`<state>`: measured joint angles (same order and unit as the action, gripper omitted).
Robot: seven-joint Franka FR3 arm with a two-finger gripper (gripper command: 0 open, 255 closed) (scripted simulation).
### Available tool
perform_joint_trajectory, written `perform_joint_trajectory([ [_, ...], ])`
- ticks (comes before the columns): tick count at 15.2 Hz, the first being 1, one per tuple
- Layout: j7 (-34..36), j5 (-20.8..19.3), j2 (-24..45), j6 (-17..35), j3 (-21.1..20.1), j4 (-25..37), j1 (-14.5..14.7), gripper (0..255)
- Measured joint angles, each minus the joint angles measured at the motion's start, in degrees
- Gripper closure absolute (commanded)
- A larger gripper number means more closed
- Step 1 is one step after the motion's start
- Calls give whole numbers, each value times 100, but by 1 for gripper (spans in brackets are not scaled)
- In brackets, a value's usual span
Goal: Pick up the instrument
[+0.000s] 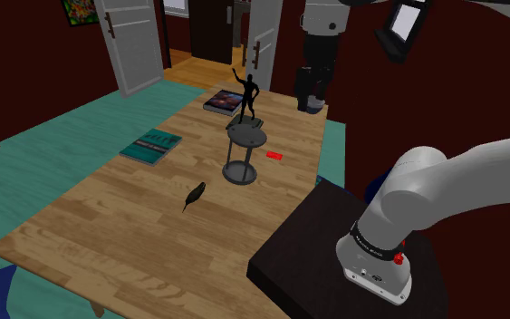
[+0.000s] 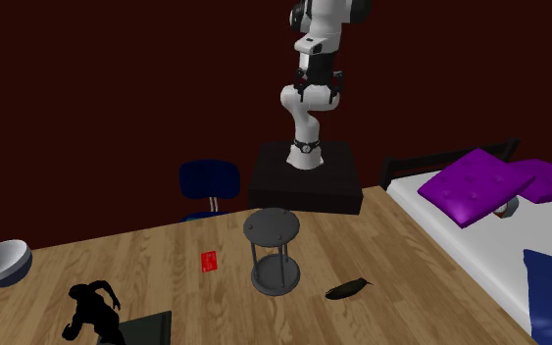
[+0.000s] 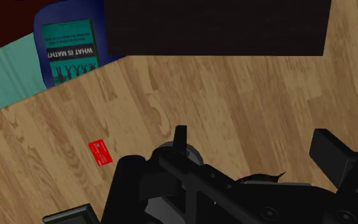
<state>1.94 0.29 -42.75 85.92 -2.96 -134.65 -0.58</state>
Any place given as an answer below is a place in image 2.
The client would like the large purple pillow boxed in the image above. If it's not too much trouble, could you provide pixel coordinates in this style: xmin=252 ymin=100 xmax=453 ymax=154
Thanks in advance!
xmin=417 ymin=147 xmax=537 ymax=229

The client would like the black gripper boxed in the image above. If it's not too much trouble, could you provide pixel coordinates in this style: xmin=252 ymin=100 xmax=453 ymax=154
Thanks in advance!
xmin=293 ymin=51 xmax=344 ymax=104

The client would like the white bed with dark frame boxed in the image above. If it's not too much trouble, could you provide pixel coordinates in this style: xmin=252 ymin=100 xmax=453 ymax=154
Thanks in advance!
xmin=378 ymin=137 xmax=552 ymax=338

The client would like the dark robot stand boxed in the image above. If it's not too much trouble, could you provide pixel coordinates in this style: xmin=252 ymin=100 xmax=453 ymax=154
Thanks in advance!
xmin=248 ymin=140 xmax=364 ymax=216

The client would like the black humanoid figure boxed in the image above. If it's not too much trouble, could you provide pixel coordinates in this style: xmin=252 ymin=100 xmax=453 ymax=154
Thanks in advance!
xmin=61 ymin=279 xmax=126 ymax=345

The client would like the grey round two-tier stand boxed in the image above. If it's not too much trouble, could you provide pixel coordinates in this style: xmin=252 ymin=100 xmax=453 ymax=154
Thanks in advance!
xmin=242 ymin=207 xmax=303 ymax=297

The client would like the red card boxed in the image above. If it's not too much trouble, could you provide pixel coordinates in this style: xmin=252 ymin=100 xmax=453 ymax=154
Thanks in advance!
xmin=200 ymin=250 xmax=219 ymax=274

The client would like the small round alarm clock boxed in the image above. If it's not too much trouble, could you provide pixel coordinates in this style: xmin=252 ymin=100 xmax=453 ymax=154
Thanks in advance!
xmin=492 ymin=196 xmax=521 ymax=220

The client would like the blue office chair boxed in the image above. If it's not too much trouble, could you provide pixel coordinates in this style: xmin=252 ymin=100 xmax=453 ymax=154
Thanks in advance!
xmin=178 ymin=159 xmax=242 ymax=223

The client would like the small purple pillow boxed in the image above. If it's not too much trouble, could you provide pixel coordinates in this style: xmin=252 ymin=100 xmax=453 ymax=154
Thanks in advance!
xmin=506 ymin=158 xmax=552 ymax=205

